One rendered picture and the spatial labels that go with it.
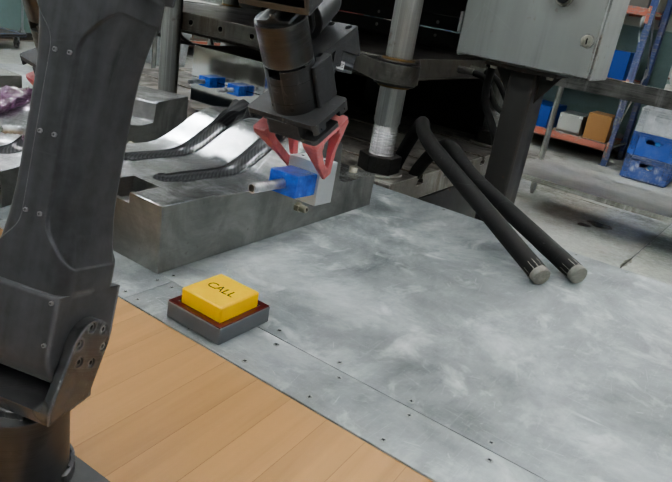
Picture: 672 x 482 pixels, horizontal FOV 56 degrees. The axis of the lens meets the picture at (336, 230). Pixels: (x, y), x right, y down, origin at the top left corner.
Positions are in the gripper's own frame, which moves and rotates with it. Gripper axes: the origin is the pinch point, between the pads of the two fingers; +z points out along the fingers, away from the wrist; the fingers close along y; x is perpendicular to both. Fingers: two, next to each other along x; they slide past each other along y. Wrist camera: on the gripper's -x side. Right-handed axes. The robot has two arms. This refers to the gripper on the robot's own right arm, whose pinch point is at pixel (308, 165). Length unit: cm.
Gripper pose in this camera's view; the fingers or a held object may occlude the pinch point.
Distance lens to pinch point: 79.8
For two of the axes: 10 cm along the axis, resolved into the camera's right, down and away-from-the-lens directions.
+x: -5.7, 6.0, -5.6
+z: 1.2, 7.3, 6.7
